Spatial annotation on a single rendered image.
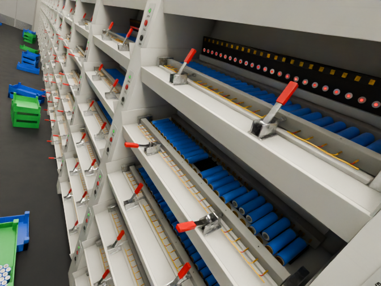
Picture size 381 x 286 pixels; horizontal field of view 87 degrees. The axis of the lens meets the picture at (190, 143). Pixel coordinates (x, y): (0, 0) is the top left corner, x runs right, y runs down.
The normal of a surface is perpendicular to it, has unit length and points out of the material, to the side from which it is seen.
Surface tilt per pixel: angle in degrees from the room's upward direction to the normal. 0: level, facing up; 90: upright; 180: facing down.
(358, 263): 90
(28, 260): 0
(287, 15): 111
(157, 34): 90
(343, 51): 90
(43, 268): 0
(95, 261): 21
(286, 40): 90
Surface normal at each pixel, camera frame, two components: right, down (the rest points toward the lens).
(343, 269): -0.75, -0.09
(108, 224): 0.10, -0.84
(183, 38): 0.54, 0.50
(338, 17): -0.84, 0.22
